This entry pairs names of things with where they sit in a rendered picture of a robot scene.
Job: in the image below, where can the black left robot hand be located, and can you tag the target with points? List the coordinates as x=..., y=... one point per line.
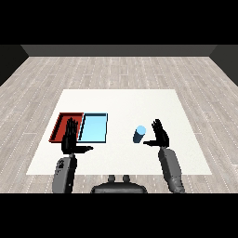
x=68, y=143

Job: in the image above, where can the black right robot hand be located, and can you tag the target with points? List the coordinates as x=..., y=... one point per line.
x=161, y=138

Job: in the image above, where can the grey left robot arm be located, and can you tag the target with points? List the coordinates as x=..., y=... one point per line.
x=65, y=174

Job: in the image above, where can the red shallow open box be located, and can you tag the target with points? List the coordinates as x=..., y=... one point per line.
x=66, y=127

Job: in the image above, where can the small blue can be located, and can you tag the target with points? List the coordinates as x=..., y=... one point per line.
x=139, y=134

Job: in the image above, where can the light blue shallow open box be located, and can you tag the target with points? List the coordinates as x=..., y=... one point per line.
x=94, y=127

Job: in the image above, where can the dark grey robot body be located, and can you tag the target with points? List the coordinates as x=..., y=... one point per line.
x=119, y=187

